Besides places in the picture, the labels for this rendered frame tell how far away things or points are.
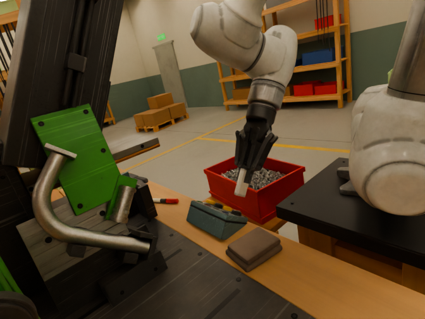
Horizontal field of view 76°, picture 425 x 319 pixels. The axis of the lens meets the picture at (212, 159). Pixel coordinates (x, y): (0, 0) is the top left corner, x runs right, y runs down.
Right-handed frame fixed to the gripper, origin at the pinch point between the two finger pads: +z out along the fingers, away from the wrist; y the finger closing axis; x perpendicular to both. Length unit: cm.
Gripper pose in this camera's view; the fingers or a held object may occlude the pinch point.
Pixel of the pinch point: (243, 182)
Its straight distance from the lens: 70.3
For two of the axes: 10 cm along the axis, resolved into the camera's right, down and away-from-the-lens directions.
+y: -6.4, -1.3, 7.6
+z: -2.6, 9.6, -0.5
